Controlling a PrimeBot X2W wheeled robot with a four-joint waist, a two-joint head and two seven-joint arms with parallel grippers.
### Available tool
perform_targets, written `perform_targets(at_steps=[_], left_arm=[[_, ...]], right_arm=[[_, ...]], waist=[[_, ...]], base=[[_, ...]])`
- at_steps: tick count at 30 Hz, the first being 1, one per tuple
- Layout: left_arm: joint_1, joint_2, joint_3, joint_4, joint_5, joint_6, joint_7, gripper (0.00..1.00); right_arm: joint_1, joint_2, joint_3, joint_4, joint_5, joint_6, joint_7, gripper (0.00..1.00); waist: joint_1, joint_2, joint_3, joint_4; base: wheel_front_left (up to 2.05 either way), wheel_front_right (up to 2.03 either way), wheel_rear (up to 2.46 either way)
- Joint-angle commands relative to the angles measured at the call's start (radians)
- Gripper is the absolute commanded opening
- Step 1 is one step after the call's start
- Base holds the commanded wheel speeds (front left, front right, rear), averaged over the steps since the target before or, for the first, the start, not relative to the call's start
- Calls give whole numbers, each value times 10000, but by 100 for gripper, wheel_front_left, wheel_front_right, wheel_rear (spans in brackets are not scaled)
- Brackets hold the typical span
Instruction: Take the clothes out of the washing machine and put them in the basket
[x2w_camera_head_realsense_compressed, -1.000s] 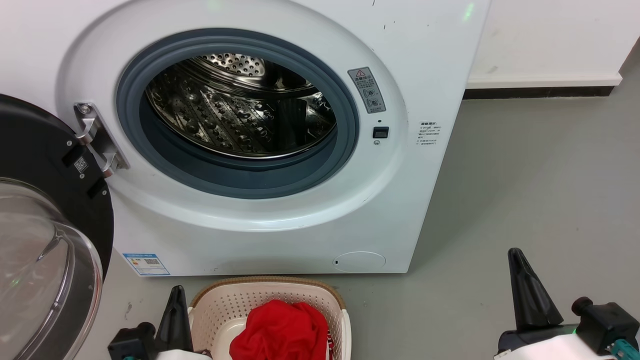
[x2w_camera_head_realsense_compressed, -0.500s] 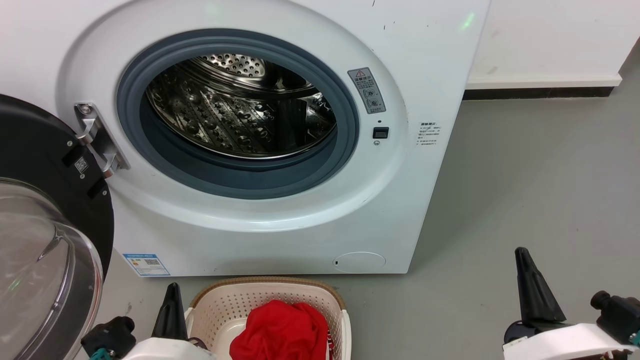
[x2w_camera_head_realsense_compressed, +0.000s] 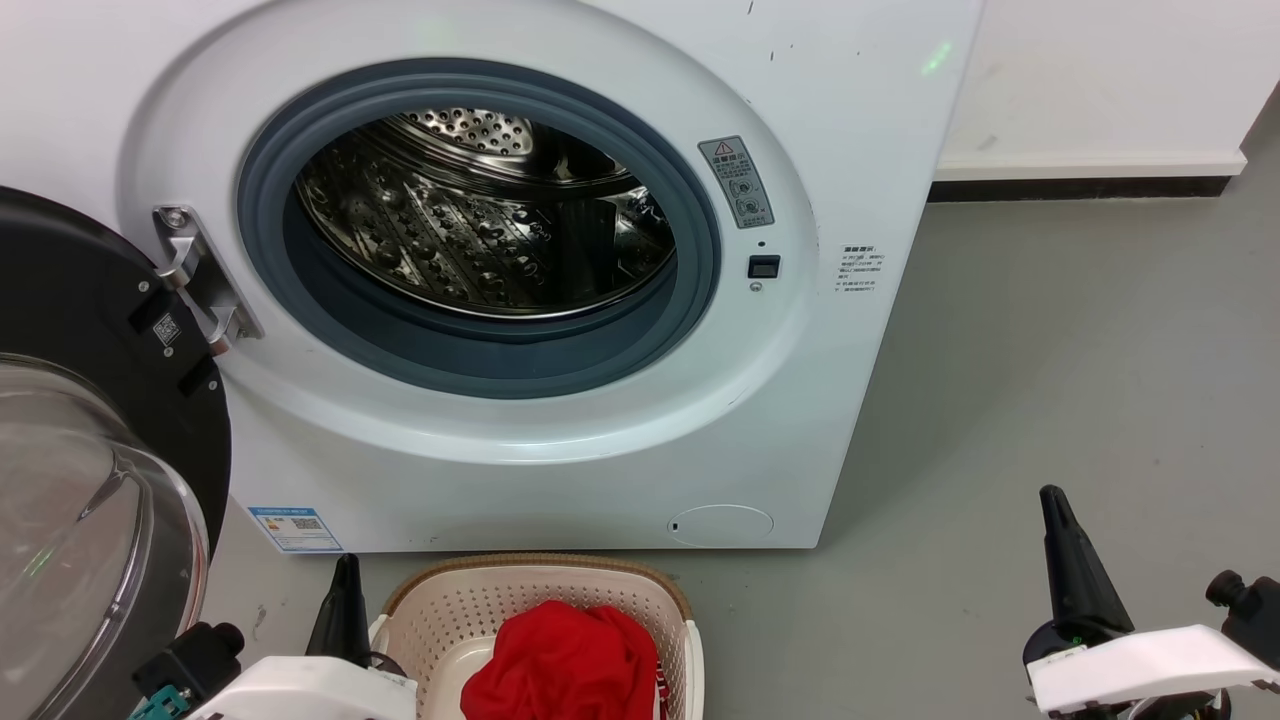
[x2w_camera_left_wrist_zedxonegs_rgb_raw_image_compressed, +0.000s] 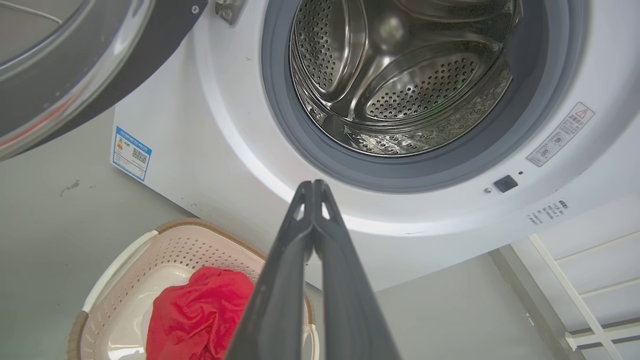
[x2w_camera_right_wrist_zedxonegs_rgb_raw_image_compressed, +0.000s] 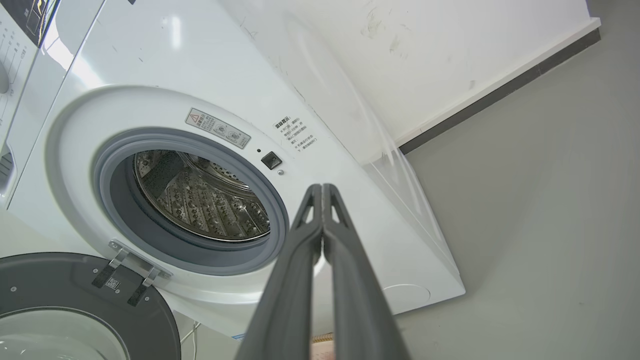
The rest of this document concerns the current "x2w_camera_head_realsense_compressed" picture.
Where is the cream perforated laundry basket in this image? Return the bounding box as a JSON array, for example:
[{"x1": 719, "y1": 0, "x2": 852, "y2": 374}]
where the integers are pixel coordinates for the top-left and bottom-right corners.
[{"x1": 370, "y1": 553, "x2": 705, "y2": 720}]

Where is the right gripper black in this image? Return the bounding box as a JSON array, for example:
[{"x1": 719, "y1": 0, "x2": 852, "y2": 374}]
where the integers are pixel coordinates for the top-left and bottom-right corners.
[{"x1": 1022, "y1": 485, "x2": 1136, "y2": 681}]

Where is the blue energy label sticker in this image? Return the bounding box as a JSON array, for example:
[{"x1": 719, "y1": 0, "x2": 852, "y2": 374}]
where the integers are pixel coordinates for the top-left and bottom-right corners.
[{"x1": 248, "y1": 506, "x2": 343, "y2": 554}]

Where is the red garment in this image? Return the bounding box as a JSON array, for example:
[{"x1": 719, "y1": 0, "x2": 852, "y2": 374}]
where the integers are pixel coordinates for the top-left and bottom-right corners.
[{"x1": 460, "y1": 600, "x2": 669, "y2": 720}]

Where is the silver metal door hinge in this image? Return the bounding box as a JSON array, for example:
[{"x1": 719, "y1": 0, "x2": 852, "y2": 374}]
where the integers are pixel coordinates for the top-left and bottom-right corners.
[{"x1": 153, "y1": 205, "x2": 264, "y2": 353}]

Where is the open washer door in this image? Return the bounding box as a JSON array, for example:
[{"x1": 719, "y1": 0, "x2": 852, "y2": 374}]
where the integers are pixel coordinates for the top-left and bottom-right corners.
[{"x1": 0, "y1": 185, "x2": 233, "y2": 720}]

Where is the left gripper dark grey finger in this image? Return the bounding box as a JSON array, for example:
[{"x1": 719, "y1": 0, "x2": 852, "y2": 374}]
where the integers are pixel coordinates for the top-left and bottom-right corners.
[
  {"x1": 305, "y1": 553, "x2": 352, "y2": 659},
  {"x1": 340, "y1": 554, "x2": 371, "y2": 661}
]

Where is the perforated stainless steel drum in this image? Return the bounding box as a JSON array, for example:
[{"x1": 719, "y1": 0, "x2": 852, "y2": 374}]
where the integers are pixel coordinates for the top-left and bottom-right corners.
[{"x1": 296, "y1": 108, "x2": 678, "y2": 319}]

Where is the round white filter cover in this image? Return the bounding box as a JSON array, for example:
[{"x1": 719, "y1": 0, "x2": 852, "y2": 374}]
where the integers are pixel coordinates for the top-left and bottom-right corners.
[{"x1": 668, "y1": 504, "x2": 775, "y2": 548}]

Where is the white front-load washing machine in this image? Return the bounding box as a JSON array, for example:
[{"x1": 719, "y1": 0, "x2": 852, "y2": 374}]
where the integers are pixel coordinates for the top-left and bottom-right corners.
[{"x1": 0, "y1": 0, "x2": 986, "y2": 553}]

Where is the white text label sticker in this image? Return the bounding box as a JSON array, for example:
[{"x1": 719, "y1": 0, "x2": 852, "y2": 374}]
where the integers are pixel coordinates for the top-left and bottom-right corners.
[{"x1": 838, "y1": 243, "x2": 887, "y2": 297}]

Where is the grey rubber door gasket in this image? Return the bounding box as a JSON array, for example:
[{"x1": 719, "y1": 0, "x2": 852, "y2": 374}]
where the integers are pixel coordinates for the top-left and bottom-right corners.
[{"x1": 237, "y1": 58, "x2": 721, "y2": 400}]

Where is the grey warning sticker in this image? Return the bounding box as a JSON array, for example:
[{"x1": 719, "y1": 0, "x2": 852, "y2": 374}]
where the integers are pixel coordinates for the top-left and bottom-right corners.
[{"x1": 698, "y1": 136, "x2": 775, "y2": 230}]

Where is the white and black baseboard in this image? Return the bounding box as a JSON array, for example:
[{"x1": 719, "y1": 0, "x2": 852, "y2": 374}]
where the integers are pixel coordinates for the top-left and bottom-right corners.
[{"x1": 928, "y1": 150, "x2": 1248, "y2": 203}]

